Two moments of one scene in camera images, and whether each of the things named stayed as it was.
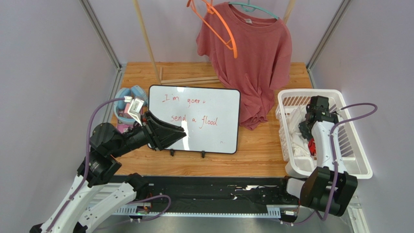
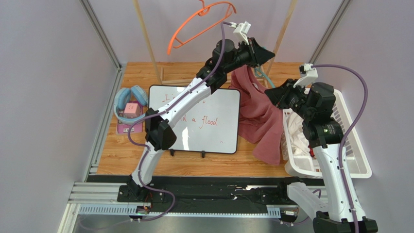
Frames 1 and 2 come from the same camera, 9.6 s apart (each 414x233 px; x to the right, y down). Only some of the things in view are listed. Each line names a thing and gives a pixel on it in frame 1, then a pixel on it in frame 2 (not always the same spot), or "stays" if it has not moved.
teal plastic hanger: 250,8 -> 259,73
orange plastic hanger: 231,45 -> 204,11
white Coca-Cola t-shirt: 292,118 stays
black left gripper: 160,133 -> 258,56
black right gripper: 305,129 -> 284,94
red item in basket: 312,147 stays
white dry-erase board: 209,115 stays
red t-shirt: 250,50 -> 261,117
